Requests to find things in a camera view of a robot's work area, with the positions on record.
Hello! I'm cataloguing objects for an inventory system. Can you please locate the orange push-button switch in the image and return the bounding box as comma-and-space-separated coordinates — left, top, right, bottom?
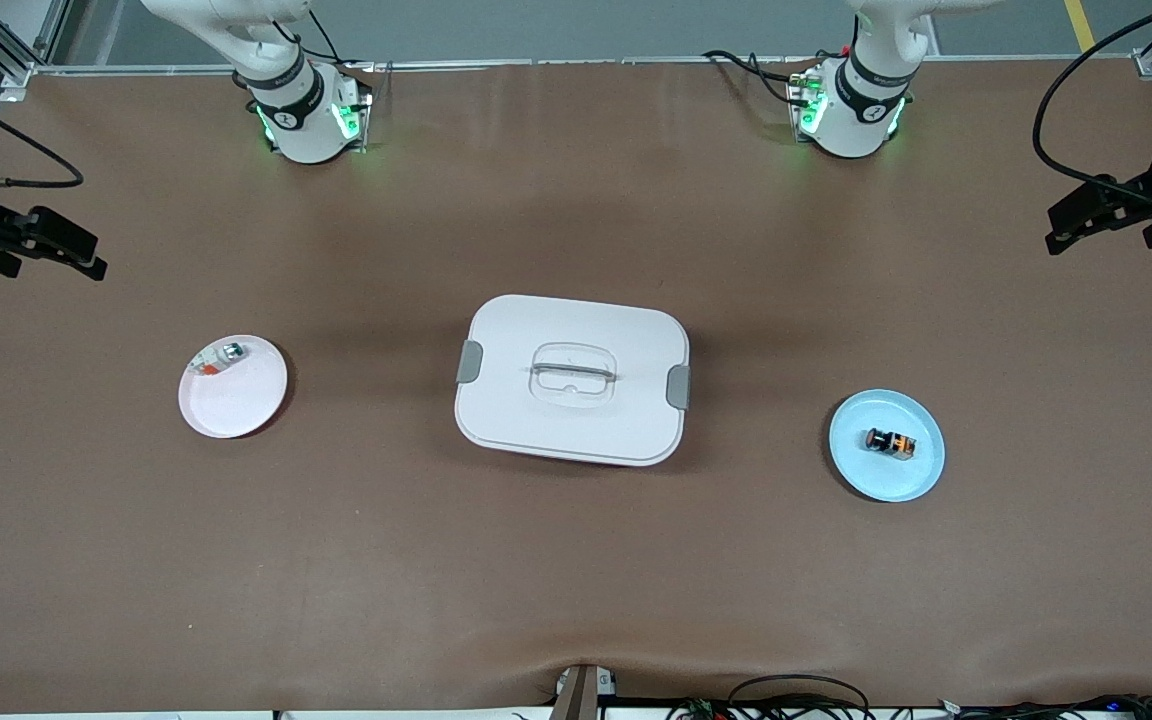
863, 426, 918, 462

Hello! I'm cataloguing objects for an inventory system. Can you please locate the white lidded storage box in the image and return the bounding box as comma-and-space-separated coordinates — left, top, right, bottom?
454, 293, 692, 468

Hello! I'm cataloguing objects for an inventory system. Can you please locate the pink round plate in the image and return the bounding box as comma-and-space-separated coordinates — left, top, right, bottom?
178, 334, 289, 439

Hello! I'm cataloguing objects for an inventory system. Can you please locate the light blue round plate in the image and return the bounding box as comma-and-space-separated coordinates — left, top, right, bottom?
828, 388, 947, 504

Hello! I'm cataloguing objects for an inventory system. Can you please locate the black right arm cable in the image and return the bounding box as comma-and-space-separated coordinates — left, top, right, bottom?
0, 78, 86, 192

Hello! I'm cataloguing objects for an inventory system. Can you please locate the black base power cable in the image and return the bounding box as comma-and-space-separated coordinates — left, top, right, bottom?
702, 48, 823, 109

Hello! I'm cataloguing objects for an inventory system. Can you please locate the tangled cable bundle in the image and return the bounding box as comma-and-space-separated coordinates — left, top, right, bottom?
936, 692, 1152, 720

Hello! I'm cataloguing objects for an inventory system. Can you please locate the aluminium table edge rail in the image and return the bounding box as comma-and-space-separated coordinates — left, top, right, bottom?
31, 56, 1137, 77

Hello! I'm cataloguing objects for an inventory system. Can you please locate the black looped cable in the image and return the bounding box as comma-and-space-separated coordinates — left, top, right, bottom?
726, 674, 873, 720

